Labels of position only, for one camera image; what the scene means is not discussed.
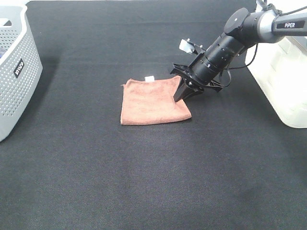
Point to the orange-brown towel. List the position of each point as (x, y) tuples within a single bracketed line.
[(149, 103)]

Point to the grey perforated laundry basket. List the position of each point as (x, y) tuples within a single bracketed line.
[(20, 65)]

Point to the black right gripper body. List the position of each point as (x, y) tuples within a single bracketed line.
[(199, 77)]

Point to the black table mat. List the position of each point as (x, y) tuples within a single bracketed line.
[(70, 165)]

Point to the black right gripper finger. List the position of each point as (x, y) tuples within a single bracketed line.
[(178, 92), (190, 92)]

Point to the white plastic storage box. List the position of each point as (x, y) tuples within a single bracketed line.
[(280, 70)]

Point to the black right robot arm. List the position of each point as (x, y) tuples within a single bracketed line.
[(242, 31)]

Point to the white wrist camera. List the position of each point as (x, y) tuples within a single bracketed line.
[(189, 47)]

